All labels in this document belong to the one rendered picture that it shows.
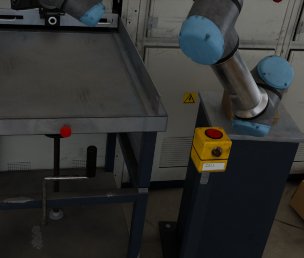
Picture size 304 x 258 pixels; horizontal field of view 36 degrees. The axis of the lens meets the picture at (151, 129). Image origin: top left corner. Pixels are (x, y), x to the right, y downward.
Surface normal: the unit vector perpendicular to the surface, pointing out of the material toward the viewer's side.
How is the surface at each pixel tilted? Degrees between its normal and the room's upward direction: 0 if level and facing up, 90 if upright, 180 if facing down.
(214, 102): 0
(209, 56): 122
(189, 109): 90
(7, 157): 90
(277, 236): 0
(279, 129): 0
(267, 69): 37
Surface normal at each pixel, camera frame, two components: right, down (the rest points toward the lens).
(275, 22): 0.22, 0.53
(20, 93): 0.11, -0.85
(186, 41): -0.45, 0.80
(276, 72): 0.21, -0.37
